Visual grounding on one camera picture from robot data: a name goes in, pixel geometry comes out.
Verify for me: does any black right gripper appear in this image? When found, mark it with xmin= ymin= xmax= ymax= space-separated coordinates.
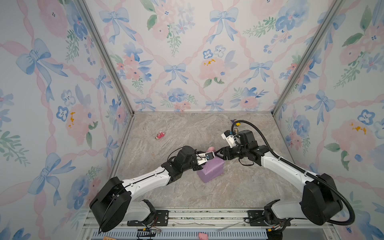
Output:
xmin=214 ymin=145 xmax=249 ymax=161

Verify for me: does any pink purple wrapping paper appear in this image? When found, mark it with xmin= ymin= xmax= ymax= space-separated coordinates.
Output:
xmin=197 ymin=157 xmax=225 ymax=184

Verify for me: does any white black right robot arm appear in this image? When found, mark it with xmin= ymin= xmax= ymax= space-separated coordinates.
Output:
xmin=215 ymin=145 xmax=343 ymax=226

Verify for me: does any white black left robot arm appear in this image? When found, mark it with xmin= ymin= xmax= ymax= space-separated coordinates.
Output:
xmin=90 ymin=154 xmax=207 ymax=233

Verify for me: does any yellow purple toy figure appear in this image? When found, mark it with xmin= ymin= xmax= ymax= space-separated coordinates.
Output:
xmin=231 ymin=120 xmax=241 ymax=127

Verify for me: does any red pink toy figure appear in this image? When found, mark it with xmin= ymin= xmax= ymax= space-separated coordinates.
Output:
xmin=156 ymin=131 xmax=165 ymax=140

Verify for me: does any pink object front edge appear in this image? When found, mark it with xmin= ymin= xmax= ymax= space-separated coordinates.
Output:
xmin=198 ymin=233 xmax=209 ymax=240

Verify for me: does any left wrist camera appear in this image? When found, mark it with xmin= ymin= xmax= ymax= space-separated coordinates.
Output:
xmin=175 ymin=145 xmax=216 ymax=166

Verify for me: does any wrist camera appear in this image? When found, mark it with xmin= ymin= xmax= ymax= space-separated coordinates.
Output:
xmin=175 ymin=145 xmax=216 ymax=166
xmin=221 ymin=129 xmax=257 ymax=148

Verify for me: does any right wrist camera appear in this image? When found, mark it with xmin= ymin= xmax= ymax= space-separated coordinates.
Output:
xmin=221 ymin=129 xmax=257 ymax=148

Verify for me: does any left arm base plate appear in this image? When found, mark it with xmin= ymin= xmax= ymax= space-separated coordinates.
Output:
xmin=127 ymin=210 xmax=169 ymax=228

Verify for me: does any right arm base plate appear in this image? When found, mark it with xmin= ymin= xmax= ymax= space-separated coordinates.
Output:
xmin=245 ymin=210 xmax=288 ymax=228

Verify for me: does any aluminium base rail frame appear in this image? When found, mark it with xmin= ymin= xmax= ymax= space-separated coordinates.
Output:
xmin=78 ymin=208 xmax=341 ymax=240

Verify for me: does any grey slotted cable duct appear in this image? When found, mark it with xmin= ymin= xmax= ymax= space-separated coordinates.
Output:
xmin=87 ymin=229 xmax=269 ymax=240

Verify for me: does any aluminium corner post left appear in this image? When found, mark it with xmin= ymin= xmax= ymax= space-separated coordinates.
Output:
xmin=74 ymin=0 xmax=134 ymax=117

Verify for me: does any aluminium corner post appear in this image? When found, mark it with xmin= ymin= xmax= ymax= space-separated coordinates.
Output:
xmin=74 ymin=0 xmax=134 ymax=117
xmin=272 ymin=0 xmax=345 ymax=117

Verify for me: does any black corrugated cable conduit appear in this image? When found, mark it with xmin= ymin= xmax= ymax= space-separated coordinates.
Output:
xmin=230 ymin=119 xmax=356 ymax=226

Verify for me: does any aluminium corner post right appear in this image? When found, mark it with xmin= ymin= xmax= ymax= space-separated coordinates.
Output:
xmin=272 ymin=0 xmax=345 ymax=117

